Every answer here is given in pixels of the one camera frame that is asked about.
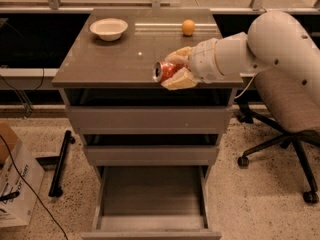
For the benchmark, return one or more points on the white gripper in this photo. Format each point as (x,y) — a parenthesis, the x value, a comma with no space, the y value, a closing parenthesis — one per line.
(204,61)

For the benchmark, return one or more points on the red coke can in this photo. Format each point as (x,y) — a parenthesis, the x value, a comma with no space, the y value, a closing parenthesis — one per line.
(165,70)

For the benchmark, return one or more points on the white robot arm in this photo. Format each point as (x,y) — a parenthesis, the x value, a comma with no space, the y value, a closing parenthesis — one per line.
(275,40)

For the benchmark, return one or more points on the grey drawer cabinet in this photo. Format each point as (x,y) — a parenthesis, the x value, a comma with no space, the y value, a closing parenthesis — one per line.
(96,73)

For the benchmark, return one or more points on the grey top drawer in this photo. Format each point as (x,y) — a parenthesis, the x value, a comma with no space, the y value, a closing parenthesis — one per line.
(130,120)

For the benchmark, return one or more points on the grey middle drawer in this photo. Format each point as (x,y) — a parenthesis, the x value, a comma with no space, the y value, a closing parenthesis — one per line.
(151,155)

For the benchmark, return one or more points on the grey open bottom drawer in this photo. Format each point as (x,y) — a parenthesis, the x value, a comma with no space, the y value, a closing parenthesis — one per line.
(152,203)

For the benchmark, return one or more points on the orange fruit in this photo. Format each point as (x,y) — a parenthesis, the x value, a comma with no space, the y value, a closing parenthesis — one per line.
(188,27)

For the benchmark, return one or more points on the white paper bowl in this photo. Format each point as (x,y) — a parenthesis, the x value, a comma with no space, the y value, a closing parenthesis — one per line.
(109,29)

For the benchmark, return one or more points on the grey office chair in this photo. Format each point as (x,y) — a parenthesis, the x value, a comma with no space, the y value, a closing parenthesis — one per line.
(294,114)

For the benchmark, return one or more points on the black metal bar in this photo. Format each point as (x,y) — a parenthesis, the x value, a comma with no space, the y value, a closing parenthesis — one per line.
(56,189)

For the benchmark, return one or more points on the brown cardboard box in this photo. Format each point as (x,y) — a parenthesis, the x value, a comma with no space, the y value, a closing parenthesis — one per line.
(8,141)

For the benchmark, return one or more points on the white cardboard box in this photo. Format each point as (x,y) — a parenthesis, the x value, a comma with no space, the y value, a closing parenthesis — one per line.
(22,174)

